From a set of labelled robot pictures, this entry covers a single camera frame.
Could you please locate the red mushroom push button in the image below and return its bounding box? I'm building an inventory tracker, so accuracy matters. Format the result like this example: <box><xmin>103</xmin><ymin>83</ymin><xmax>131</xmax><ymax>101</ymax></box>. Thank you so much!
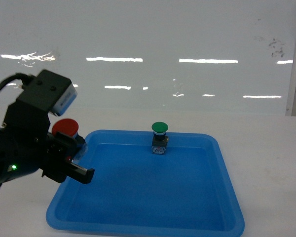
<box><xmin>51</xmin><ymin>118</ymin><xmax>88</xmax><ymax>160</ymax></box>

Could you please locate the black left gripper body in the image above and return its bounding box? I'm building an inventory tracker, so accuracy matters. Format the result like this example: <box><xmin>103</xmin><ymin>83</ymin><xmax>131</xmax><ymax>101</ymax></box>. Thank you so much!
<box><xmin>2</xmin><ymin>102</ymin><xmax>53</xmax><ymax>173</ymax></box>

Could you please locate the blue plastic tray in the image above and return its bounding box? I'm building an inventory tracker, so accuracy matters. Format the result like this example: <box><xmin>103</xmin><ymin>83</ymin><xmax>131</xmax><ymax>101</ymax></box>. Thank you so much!
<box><xmin>46</xmin><ymin>130</ymin><xmax>245</xmax><ymax>237</ymax></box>

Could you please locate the black left camera cable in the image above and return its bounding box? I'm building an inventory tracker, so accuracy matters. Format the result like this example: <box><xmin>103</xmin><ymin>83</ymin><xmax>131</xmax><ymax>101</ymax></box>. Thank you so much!
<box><xmin>0</xmin><ymin>72</ymin><xmax>35</xmax><ymax>104</ymax></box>

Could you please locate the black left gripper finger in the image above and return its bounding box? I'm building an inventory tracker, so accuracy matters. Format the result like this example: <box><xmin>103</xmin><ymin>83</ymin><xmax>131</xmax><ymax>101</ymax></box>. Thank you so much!
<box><xmin>47</xmin><ymin>132</ymin><xmax>85</xmax><ymax>162</ymax></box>
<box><xmin>41</xmin><ymin>160</ymin><xmax>95</xmax><ymax>184</ymax></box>

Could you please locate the white glossy backboard panel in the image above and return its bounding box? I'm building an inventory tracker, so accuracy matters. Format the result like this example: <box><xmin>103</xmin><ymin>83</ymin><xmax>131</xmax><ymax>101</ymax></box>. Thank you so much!
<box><xmin>0</xmin><ymin>0</ymin><xmax>296</xmax><ymax>115</ymax></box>

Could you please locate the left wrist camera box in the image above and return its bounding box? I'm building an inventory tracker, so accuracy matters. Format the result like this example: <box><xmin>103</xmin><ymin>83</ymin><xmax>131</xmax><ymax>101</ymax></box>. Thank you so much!
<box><xmin>16</xmin><ymin>70</ymin><xmax>77</xmax><ymax>116</ymax></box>

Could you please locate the green mushroom push button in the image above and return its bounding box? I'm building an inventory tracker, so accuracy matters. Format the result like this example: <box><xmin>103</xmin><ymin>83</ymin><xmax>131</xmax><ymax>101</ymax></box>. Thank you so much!
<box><xmin>151</xmin><ymin>121</ymin><xmax>168</xmax><ymax>155</ymax></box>

